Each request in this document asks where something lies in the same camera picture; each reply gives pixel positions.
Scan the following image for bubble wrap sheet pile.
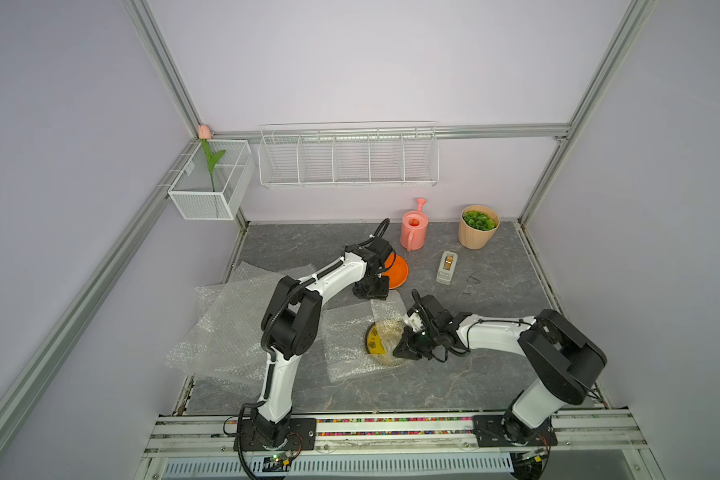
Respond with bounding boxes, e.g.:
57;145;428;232
164;259;319;397

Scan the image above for small white wire basket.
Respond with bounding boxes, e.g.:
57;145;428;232
168;139;255;221

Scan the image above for pink watering can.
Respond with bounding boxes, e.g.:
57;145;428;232
400;198;429;252

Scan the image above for pink artificial tulip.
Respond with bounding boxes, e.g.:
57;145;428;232
197;125;226;192

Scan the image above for orange plate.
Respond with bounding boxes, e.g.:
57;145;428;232
382;252;409;290

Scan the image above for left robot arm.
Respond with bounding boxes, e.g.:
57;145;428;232
251;234;394;446

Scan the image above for yellow patterned dinner plate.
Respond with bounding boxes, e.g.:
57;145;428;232
365;319;405;367

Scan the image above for potted green plant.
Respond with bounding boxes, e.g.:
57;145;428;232
458;205;500;250

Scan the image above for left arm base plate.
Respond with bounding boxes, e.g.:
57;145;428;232
234;417;317;452

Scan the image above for long white wire basket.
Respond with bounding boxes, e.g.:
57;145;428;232
258;121;440;188

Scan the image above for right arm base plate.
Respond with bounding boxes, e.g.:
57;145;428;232
472;414;558;447

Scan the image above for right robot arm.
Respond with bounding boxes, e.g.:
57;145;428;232
393;290;607;446

